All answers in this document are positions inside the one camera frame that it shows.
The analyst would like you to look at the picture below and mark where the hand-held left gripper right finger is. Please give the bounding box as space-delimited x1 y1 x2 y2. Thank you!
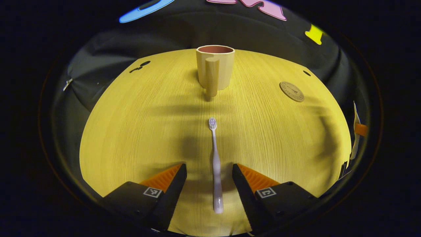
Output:
232 163 319 235

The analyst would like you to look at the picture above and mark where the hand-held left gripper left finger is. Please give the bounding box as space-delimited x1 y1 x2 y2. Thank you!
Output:
102 163 187 231

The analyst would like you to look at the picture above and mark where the pink toothbrush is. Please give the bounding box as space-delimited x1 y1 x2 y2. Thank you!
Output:
208 117 224 214

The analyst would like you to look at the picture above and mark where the round brown coaster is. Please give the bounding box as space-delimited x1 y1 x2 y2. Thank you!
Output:
280 81 305 102

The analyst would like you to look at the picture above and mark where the beige cup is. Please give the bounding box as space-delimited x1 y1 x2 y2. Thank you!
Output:
196 45 235 98

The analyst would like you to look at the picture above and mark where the wooden desktop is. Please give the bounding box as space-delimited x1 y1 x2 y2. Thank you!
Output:
79 49 352 237

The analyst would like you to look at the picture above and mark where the black backdrop cloth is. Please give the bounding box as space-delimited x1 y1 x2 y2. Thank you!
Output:
53 0 365 165

